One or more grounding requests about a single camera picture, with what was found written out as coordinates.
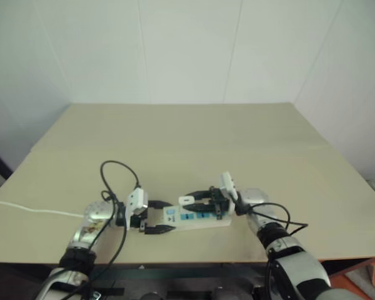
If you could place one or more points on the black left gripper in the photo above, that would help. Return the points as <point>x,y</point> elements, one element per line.
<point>143,226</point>

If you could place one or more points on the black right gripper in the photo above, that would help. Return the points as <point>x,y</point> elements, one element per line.
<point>219,204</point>

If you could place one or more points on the white charger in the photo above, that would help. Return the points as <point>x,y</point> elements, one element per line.
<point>185,200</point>

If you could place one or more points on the white power strip blue sockets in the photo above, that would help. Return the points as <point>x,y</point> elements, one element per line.
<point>190,220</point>

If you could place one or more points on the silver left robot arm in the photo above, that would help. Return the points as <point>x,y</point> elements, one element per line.
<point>93,215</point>

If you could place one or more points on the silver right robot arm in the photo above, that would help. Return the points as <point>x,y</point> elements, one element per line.
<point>300,265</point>

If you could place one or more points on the dark rounded shape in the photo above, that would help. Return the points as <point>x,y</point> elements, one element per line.
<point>151,296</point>

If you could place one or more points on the orange box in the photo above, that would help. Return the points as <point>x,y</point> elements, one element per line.
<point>340,281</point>

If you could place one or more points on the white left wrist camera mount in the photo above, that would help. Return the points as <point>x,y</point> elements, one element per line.
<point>137,200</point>

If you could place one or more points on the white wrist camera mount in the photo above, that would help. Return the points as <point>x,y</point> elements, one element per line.
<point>227,185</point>
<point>137,200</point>

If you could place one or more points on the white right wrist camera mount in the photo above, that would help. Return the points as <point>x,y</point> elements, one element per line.
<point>227,185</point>

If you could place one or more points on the dark green table frame bar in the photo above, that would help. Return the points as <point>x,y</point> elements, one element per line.
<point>175,272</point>

